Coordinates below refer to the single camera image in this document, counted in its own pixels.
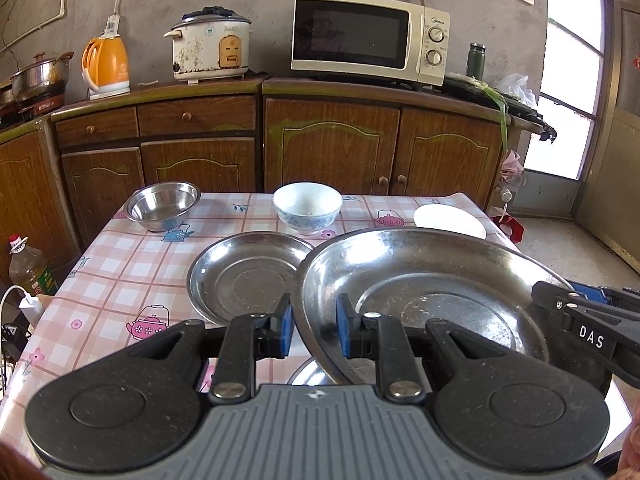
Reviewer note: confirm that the cream microwave oven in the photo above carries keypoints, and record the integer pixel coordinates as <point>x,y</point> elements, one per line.
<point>374,38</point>

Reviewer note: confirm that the white ceramic bowl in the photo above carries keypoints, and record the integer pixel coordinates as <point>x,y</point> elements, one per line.
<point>448,218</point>

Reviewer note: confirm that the pink plaid tablecloth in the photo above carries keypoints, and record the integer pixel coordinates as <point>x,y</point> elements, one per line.
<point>130,282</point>

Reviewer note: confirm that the small steel bowl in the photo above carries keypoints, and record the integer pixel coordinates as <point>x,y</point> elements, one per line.
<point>162,207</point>

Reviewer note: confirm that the brown wooden cabinet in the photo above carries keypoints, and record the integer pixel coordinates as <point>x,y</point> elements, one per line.
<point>64,174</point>

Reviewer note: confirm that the large steel plate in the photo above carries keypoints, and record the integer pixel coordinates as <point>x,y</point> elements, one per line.
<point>417,274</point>

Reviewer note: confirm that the red induction cooker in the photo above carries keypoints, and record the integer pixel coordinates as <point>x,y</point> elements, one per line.
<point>16,112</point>

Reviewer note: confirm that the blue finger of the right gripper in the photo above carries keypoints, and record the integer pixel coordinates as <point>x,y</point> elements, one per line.
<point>593,293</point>

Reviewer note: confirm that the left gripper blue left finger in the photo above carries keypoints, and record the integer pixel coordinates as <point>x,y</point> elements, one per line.
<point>246,340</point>

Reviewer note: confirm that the orange electric kettle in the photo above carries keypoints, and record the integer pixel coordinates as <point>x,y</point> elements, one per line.
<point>104,66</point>

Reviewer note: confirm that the cooking oil bottle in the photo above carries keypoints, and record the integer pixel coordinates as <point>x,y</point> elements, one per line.
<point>29,269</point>

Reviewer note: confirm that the white rice cooker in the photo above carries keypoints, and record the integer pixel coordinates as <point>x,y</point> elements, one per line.
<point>208,44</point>

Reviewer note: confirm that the white power adapter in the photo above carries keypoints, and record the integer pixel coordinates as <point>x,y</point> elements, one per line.
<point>32,308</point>

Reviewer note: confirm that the green thermos bottle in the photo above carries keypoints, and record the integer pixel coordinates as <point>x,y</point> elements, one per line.
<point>475,63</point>

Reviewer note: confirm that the steel pot with lid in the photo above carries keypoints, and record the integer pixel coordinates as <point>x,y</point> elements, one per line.
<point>43,75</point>

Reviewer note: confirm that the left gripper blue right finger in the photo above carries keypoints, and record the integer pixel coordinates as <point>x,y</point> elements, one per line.
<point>382,339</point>

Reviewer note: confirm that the blue floral ceramic bowl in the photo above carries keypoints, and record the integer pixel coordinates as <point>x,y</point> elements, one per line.
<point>307,207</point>

